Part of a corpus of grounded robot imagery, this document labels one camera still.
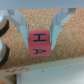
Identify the pink block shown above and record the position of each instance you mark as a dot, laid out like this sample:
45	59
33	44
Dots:
40	42

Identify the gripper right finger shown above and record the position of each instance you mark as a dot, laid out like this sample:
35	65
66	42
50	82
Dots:
60	24

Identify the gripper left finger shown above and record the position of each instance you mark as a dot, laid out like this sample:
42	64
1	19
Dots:
20	26

